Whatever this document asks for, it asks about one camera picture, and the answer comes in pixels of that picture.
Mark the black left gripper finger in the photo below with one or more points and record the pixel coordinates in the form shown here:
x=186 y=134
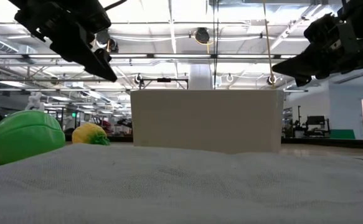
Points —
x=103 y=56
x=81 y=53

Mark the yellow toy lemon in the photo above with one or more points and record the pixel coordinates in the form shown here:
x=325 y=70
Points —
x=87 y=133

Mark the green toy pepper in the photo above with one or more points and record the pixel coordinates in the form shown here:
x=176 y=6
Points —
x=22 y=137

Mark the translucent white tupperware container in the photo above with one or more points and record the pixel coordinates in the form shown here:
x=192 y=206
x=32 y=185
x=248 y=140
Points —
x=206 y=121

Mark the black round ceiling fixture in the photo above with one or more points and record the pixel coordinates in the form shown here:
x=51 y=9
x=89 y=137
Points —
x=202 y=35
x=108 y=42

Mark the black ceiling bar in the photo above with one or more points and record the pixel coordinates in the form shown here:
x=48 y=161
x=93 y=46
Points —
x=164 y=80

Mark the green panel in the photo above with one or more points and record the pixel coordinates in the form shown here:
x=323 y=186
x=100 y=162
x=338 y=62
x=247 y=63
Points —
x=342 y=134

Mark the white robot figure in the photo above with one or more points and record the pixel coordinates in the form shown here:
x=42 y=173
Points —
x=35 y=101

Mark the white square column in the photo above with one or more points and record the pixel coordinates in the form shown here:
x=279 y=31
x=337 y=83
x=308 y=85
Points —
x=200 y=76

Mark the grey cloth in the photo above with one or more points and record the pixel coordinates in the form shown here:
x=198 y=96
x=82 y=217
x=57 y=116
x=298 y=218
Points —
x=181 y=186

